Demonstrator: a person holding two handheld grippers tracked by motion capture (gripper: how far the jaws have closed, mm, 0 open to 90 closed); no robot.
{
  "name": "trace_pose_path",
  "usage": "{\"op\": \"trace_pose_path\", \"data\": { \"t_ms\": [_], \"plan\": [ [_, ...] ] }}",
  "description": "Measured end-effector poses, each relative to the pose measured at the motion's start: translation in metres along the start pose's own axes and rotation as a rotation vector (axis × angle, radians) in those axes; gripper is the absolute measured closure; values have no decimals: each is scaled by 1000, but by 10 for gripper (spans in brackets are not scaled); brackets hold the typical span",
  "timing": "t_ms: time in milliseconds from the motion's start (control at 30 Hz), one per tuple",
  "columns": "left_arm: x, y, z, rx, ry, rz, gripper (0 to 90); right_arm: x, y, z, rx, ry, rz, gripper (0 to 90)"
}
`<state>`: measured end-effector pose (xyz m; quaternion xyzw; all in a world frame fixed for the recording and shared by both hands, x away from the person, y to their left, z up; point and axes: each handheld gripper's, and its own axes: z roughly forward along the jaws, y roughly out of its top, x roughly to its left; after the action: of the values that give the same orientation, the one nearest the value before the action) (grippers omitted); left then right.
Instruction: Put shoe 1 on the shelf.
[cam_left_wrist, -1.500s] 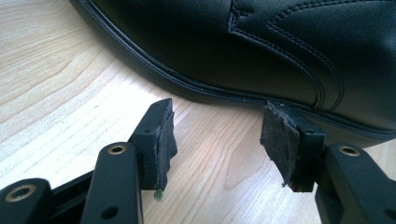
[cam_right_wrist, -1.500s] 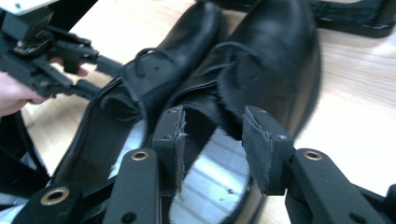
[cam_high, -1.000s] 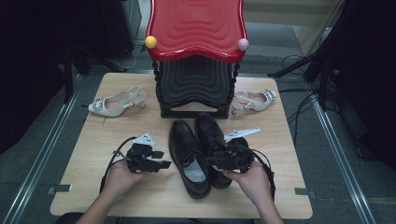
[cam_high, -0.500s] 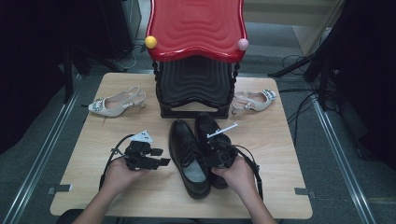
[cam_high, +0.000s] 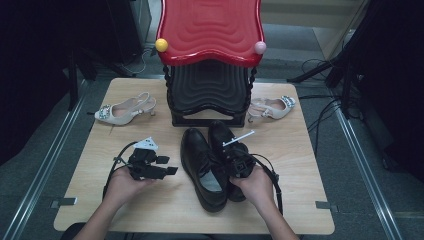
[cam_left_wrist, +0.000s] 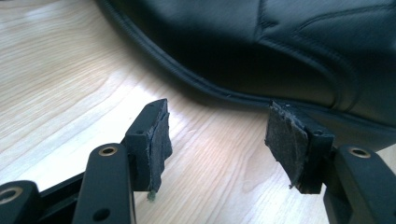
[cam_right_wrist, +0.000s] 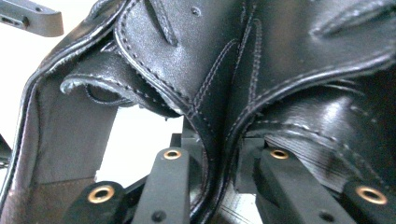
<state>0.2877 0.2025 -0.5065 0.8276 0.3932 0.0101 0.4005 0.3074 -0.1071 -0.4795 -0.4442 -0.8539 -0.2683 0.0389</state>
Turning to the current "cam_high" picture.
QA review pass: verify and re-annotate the black leather shoe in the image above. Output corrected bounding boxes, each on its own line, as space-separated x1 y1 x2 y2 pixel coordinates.
207 120 258 203
180 127 231 213

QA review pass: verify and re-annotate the person's left hand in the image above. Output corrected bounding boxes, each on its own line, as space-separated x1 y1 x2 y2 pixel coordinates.
104 165 158 209

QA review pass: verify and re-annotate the person's right hand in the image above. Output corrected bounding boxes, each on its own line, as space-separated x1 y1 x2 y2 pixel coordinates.
229 165 276 210

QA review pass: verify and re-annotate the black floor cable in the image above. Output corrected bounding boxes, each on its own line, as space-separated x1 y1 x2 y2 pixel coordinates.
298 94 348 154

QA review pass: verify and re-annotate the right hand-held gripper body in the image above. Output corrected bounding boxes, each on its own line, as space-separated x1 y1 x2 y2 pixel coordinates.
221 129 258 180

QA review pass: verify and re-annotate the thin looped black cable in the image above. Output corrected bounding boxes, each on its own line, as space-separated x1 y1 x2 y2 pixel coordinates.
300 58 334 81

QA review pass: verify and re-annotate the white floor cable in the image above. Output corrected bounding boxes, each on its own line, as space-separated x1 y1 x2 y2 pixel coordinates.
119 46 158 76

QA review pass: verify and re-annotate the grey metal table bracket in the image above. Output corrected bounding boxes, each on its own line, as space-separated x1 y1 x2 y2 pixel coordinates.
314 200 339 213
50 197 78 210

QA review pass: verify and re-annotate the white heeled shoe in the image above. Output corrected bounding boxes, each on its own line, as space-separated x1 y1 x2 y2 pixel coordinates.
247 95 297 124
94 91 158 127

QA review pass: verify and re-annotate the black stand post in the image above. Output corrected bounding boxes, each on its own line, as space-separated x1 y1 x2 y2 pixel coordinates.
66 49 81 113

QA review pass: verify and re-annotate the black tripod stand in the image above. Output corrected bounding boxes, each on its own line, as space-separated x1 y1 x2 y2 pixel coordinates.
286 33 368 118

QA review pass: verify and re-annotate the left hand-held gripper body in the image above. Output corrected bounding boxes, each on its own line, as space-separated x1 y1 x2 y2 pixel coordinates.
127 136 168 181

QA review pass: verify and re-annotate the dark curtain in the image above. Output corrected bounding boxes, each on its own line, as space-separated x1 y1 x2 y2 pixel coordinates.
0 0 144 168
349 0 424 183

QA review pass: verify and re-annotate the red and black shoe rack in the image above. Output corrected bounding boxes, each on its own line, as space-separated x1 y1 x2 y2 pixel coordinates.
154 0 268 128

